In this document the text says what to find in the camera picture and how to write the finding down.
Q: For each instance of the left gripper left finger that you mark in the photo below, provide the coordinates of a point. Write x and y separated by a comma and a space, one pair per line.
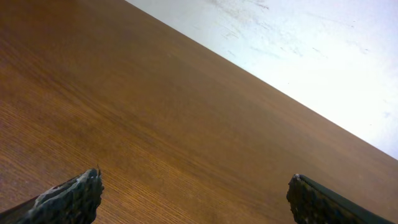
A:
72, 202

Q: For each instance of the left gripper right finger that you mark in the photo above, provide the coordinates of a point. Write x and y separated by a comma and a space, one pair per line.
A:
311, 202

